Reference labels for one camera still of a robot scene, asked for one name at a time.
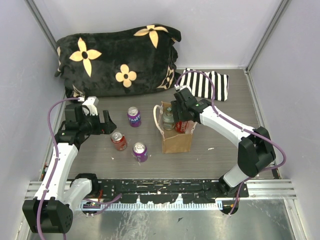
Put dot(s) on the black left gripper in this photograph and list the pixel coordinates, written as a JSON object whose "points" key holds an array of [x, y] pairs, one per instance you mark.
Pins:
{"points": [[103, 128]]}

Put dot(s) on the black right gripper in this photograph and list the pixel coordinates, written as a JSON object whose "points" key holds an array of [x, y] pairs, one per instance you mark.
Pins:
{"points": [[177, 115]]}

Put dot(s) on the red Coca-Cola can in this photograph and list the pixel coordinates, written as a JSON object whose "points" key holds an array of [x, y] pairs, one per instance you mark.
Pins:
{"points": [[181, 126]]}

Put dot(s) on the clear glass bottle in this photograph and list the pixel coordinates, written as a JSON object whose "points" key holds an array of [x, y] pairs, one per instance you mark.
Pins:
{"points": [[168, 119]]}

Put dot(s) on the brown canvas tote bag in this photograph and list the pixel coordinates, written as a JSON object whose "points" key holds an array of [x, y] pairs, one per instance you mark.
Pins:
{"points": [[173, 141]]}

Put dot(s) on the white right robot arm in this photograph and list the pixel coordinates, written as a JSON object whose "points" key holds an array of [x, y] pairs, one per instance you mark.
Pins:
{"points": [[254, 150]]}

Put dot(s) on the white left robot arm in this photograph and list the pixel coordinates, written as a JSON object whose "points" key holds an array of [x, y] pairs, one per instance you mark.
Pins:
{"points": [[51, 210]]}

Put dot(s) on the red soda can front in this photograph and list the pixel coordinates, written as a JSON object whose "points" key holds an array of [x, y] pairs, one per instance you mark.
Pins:
{"points": [[118, 140]]}

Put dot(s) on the purple Fanta can rear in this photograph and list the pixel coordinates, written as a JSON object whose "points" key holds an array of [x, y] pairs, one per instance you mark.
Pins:
{"points": [[134, 116]]}

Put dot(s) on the purple fanta can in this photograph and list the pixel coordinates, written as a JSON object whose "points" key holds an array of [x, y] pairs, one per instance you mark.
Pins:
{"points": [[140, 152], [134, 116]]}

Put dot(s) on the purple Fanta can front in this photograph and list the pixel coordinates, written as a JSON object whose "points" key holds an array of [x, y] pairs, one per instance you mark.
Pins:
{"points": [[140, 152]]}

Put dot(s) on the black floral plush blanket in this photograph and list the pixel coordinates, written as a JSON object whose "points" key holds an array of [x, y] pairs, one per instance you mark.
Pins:
{"points": [[136, 61]]}

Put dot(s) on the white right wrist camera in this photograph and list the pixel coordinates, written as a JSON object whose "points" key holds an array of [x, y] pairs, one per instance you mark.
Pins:
{"points": [[179, 88]]}

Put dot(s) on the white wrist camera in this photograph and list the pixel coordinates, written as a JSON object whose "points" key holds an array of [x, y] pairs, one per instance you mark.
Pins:
{"points": [[179, 88], [90, 106]]}

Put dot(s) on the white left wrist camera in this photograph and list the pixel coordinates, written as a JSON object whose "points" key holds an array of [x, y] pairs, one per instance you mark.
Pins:
{"points": [[90, 106]]}

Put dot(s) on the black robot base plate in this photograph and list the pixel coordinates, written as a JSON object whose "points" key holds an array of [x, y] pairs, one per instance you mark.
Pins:
{"points": [[161, 191]]}

